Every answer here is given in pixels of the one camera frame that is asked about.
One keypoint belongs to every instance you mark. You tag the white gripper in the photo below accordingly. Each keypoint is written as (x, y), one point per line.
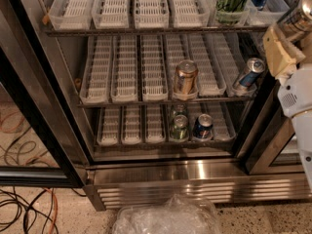
(296, 93)

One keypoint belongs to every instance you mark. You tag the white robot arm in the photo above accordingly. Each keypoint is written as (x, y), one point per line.
(302, 124)

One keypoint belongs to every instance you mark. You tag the blue silver can middle shelf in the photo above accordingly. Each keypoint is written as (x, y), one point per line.
(253, 69)

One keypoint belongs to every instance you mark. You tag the copper coloured can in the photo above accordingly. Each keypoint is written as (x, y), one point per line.
(185, 75)

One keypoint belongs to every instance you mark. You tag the blue can bottom shelf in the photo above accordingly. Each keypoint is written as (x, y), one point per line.
(203, 127)

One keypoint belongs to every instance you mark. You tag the green can behind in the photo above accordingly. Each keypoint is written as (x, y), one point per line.
(178, 109)

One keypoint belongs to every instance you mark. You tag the stainless steel fridge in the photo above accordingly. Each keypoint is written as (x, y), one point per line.
(146, 174)

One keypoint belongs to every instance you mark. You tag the green can front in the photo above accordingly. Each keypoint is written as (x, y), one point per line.
(179, 127)

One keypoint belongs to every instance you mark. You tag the open glass fridge door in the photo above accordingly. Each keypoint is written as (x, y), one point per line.
(38, 72)

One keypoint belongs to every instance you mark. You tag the clear plastic bag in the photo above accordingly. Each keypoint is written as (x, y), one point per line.
(179, 215)

